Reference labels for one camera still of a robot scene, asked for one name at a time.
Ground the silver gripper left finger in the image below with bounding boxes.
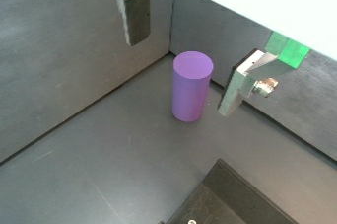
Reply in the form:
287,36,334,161
118,0,151,46

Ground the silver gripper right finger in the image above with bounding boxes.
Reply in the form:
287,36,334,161
219,32,311,116

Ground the purple cylinder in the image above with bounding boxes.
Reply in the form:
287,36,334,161
172,51,214,122

